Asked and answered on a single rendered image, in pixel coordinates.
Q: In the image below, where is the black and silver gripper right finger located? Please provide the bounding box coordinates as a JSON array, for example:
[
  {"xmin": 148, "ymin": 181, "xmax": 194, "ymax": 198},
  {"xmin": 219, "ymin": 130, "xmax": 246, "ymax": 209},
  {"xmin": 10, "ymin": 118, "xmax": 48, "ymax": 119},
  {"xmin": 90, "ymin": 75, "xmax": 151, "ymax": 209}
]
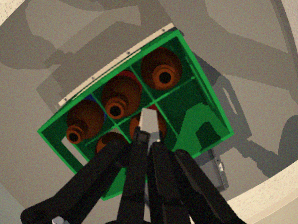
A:
[{"xmin": 146, "ymin": 109, "xmax": 247, "ymax": 224}]

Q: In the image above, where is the green crate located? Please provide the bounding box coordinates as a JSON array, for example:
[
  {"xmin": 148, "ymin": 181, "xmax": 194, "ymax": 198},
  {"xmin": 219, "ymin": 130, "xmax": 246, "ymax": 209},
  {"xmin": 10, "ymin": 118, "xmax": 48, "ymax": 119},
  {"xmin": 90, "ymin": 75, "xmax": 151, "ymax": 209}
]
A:
[{"xmin": 37, "ymin": 30, "xmax": 234, "ymax": 174}]

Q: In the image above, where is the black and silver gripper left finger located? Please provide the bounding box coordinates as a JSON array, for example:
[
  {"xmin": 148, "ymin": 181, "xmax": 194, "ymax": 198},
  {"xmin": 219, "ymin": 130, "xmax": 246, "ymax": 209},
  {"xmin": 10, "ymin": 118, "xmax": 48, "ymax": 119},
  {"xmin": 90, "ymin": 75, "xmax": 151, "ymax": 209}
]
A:
[{"xmin": 20, "ymin": 108, "xmax": 151, "ymax": 224}]

